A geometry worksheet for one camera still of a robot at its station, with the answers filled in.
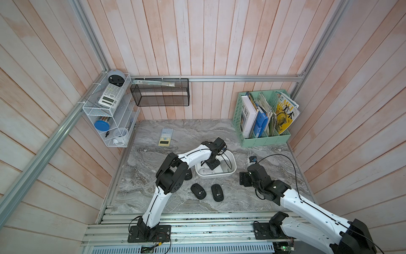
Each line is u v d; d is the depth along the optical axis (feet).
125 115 2.75
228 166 3.17
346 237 1.32
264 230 2.41
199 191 2.76
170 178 1.88
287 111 3.29
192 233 2.45
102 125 2.52
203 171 2.98
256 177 2.05
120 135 2.73
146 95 3.50
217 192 2.80
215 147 2.55
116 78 2.64
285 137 3.41
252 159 2.40
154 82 2.97
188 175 2.97
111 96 2.54
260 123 3.13
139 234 2.11
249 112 2.98
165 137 3.63
